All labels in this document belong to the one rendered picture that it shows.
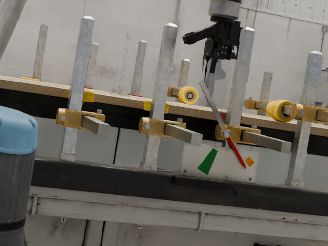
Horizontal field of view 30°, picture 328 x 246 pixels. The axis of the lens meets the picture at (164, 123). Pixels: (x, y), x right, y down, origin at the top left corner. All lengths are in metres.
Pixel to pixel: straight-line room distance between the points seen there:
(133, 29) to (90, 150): 7.17
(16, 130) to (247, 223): 1.18
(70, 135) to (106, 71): 7.27
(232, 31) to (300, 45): 8.34
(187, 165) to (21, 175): 0.94
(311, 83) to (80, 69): 0.75
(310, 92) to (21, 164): 1.23
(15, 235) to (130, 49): 8.15
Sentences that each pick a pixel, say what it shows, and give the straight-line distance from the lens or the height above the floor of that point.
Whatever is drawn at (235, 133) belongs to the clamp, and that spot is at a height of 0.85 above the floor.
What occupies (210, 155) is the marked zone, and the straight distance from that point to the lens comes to 1.89.
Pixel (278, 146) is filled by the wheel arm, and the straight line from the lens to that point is 1.70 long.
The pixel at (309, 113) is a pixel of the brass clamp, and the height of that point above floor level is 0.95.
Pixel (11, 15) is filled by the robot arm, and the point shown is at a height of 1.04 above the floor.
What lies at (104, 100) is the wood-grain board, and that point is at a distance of 2.00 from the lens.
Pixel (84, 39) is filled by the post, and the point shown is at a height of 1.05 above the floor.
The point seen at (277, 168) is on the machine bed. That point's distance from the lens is 2.25.
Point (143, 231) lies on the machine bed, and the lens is 2.15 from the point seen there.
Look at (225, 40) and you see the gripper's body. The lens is 1.79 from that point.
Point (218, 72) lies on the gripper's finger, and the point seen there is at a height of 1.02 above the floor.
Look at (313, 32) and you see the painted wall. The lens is 10.26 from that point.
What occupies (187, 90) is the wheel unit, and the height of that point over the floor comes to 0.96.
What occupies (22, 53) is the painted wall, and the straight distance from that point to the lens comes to 8.88.
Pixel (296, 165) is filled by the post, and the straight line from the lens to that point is 2.03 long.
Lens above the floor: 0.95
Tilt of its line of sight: 3 degrees down
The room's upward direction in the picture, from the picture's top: 9 degrees clockwise
